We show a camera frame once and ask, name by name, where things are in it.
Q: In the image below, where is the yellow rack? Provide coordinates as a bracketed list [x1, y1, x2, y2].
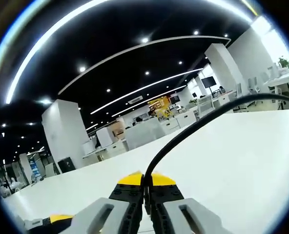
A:
[148, 96, 176, 118]

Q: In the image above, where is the straight ceiling light strip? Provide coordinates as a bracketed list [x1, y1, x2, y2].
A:
[90, 68, 204, 115]
[111, 85, 187, 118]

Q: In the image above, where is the potted green plant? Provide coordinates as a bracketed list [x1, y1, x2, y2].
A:
[278, 56, 289, 69]

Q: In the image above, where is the white cabinet appliance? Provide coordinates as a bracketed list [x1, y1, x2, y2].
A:
[95, 128, 114, 148]

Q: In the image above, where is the curved ceiling light strip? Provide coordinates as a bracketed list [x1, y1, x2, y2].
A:
[5, 0, 116, 104]

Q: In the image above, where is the white desk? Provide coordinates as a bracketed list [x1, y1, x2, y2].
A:
[2, 109, 289, 234]

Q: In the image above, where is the ceiling air vent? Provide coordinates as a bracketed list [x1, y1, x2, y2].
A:
[128, 95, 144, 104]

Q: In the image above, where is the black screen on stand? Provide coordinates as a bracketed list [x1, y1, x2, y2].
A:
[201, 76, 216, 95]

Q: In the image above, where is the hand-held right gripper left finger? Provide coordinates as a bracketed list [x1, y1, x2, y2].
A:
[72, 171, 145, 234]

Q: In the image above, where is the black box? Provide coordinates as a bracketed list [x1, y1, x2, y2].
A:
[58, 157, 76, 174]

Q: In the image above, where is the black data cable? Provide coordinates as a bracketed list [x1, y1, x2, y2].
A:
[144, 93, 289, 216]

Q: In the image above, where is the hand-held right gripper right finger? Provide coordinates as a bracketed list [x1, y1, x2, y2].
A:
[144, 172, 233, 234]

